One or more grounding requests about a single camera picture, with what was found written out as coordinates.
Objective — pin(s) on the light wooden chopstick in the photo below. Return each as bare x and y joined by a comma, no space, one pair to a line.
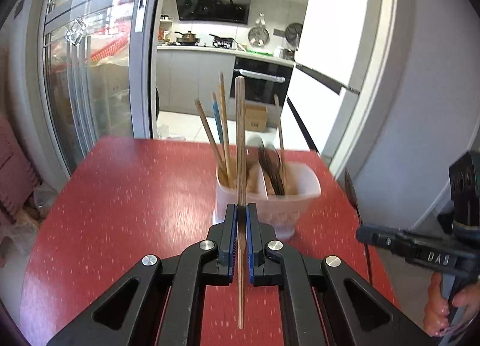
241,194

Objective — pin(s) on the plain wooden chopstick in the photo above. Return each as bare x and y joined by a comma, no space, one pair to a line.
219,160

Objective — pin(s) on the cooking pot on stove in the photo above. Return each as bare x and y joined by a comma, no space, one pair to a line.
187,39

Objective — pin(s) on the brown spoon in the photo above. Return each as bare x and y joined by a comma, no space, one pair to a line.
272,169
253,145
275,160

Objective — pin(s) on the glass sliding door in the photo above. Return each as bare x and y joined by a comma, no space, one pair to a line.
96,67

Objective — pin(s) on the white refrigerator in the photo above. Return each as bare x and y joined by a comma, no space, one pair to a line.
335,46

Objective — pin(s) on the short visible wooden chopstick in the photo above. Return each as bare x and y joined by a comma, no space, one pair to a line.
281,143

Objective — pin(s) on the beige plastic utensil holder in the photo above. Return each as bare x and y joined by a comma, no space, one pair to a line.
283,212

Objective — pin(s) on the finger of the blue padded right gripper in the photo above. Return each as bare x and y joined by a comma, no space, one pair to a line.
381,237

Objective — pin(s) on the round strainer on wall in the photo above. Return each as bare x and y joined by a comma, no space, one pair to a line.
258,36

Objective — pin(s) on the blue patterned wooden chopstick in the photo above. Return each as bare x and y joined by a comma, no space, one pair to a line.
216,111

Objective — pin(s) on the cardboard box on floor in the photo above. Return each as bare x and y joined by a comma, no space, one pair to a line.
256,118

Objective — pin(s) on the black range hood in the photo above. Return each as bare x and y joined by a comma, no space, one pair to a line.
223,11

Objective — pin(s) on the person's right hand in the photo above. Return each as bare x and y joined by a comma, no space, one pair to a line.
437,308

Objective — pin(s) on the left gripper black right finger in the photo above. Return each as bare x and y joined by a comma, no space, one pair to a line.
323,303

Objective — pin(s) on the black frying pan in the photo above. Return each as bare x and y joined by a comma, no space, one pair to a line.
222,42

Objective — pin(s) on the black built-in oven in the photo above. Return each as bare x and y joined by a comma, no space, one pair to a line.
263,80

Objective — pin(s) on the stacked pink plastic stools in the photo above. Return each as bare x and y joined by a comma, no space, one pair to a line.
18,178

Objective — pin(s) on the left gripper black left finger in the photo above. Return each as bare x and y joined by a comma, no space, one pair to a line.
159,301

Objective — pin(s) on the orange patterned wooden chopstick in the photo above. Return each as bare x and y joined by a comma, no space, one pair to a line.
224,124

